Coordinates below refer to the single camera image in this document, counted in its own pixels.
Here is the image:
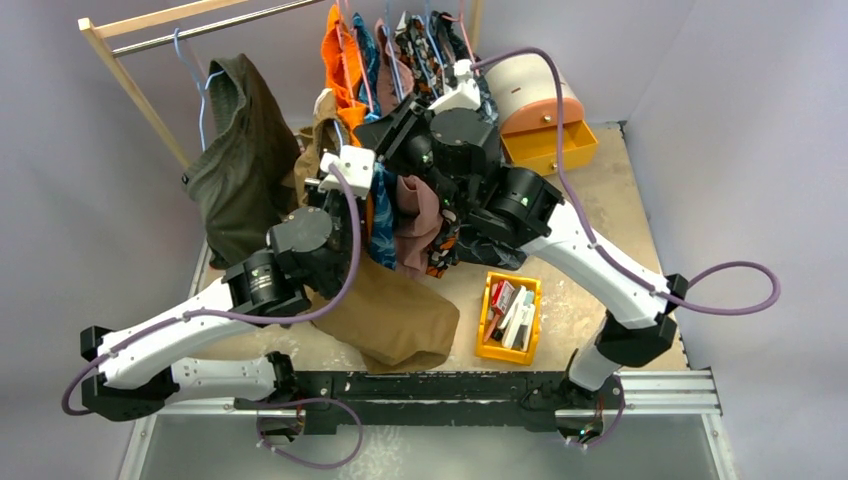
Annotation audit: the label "light blue wire hanger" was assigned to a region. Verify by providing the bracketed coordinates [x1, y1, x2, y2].
[331, 108, 381, 149]

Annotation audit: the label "cream orange drawer box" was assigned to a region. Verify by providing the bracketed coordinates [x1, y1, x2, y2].
[485, 54, 598, 176]

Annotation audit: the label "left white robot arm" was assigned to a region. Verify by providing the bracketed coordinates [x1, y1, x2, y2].
[62, 192, 361, 422]

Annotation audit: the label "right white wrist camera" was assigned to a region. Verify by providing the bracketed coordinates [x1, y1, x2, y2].
[428, 59, 482, 114]

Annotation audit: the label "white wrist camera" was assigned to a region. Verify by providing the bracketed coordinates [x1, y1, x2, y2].
[428, 59, 482, 114]
[318, 145, 376, 199]

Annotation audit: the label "dark grey patterned shorts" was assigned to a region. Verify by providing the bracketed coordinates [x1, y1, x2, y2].
[430, 10, 529, 273]

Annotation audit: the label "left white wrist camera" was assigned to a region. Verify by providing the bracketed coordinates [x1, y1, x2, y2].
[318, 145, 376, 199]

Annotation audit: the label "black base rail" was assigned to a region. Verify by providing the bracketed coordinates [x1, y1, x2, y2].
[231, 369, 722, 439]

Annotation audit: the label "olive green shorts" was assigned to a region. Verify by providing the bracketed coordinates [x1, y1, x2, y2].
[184, 54, 300, 270]

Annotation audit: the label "yellow bin with items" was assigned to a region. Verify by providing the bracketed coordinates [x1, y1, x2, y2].
[475, 272, 542, 366]

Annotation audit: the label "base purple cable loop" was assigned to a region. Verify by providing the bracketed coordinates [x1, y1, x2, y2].
[255, 397, 366, 472]

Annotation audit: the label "blue patterned shorts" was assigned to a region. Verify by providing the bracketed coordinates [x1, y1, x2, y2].
[352, 13, 397, 270]

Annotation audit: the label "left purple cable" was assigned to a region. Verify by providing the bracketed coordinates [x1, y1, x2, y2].
[60, 164, 363, 417]

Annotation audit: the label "wooden clothes rack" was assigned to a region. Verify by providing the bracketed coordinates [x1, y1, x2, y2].
[76, 0, 485, 171]

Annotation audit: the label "pink shorts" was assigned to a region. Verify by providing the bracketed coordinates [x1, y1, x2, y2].
[374, 19, 443, 278]

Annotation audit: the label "orange black patterned shorts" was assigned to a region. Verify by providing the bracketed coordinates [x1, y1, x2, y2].
[394, 11, 458, 278]

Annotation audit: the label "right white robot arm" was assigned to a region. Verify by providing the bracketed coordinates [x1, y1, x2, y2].
[354, 97, 689, 407]

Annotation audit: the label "tan brown shorts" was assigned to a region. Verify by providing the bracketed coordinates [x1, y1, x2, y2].
[291, 87, 461, 375]

